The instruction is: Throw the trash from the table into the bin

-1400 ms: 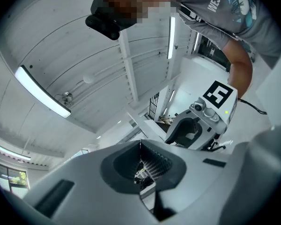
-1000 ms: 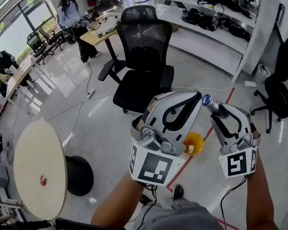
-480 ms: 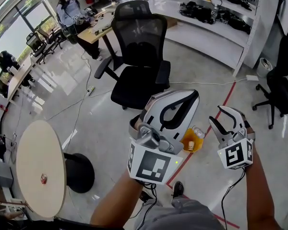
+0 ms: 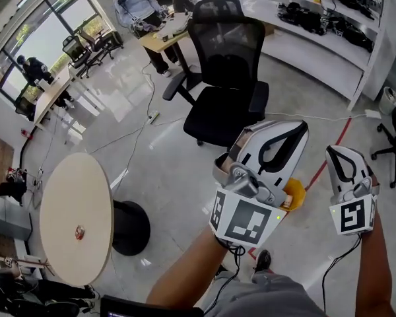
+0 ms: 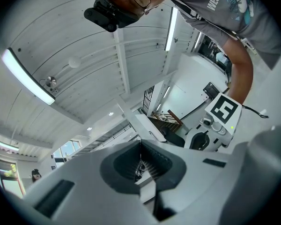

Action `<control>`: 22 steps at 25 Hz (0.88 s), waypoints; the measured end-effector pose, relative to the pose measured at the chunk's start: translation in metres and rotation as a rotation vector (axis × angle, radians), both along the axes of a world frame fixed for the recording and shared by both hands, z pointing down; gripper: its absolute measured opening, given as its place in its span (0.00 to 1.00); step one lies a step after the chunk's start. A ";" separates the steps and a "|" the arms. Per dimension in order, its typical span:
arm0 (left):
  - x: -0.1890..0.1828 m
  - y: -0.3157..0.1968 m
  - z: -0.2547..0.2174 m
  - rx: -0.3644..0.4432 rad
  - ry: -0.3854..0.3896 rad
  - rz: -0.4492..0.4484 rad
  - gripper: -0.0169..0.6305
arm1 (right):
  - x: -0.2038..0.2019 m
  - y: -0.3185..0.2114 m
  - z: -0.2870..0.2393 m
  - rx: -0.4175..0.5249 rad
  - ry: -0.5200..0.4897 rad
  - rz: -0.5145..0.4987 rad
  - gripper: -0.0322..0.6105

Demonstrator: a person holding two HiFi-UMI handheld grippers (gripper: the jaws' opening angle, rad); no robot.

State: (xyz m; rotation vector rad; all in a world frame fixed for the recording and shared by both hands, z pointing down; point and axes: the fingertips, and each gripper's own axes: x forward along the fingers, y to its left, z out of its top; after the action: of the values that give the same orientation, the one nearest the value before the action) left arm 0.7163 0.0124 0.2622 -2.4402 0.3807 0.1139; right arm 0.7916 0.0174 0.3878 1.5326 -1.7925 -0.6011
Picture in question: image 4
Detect black bag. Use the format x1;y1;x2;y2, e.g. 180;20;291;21
0;167;29;207

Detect person's grey trousers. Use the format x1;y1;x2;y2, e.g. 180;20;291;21
203;269;328;317

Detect person's right forearm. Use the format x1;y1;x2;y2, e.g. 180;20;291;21
358;211;396;317

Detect black screen device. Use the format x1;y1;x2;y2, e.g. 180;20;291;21
100;295;203;317

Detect person's left forearm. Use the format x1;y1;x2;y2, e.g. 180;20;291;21
146;225;232;310

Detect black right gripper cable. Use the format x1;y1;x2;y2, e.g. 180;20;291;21
321;233;362;314

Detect round wooden table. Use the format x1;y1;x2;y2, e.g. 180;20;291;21
39;153;115;287

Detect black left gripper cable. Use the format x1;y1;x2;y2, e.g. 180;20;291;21
203;238;247;313

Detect white metal shelf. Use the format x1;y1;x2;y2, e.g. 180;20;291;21
207;0;395;112

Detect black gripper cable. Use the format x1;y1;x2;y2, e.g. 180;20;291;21
321;233;362;314
203;238;247;313

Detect grey low cabinet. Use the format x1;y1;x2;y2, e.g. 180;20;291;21
0;190;33;242

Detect white floor cable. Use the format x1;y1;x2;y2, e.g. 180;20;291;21
85;59;185;191

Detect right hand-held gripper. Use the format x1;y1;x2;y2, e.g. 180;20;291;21
325;145;381;236

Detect yellow bin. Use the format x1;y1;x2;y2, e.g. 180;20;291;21
279;176;307;213

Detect white long desk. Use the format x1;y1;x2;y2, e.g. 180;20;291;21
33;66;84;132

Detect white waste basket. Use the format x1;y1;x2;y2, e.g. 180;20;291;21
378;86;396;116

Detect person's black shoe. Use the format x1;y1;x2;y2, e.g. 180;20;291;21
213;264;229;281
251;249;272;281

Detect black mesh office chair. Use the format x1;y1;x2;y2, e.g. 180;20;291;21
162;0;270;147

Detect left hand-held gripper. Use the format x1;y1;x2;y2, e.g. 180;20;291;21
209;120;310;247

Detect wooden rectangular desk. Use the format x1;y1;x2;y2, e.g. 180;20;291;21
141;11;194;92

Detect black round table base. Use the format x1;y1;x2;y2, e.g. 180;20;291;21
112;200;151;256

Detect brown cardboard trash piece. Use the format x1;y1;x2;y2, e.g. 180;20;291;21
217;129;253;178

